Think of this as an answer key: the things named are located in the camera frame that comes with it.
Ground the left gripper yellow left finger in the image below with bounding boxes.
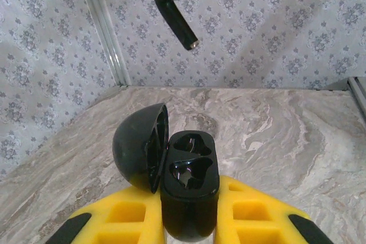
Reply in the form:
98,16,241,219
53,183,166,244

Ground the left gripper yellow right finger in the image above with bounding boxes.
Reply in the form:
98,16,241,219
213,174,327,244

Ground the black wireless earbud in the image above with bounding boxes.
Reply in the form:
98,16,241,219
144,0,200,53

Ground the left aluminium corner post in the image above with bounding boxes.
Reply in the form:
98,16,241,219
76,0,133,88

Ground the right aluminium table side rail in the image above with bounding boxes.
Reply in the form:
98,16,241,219
328,75,366,109

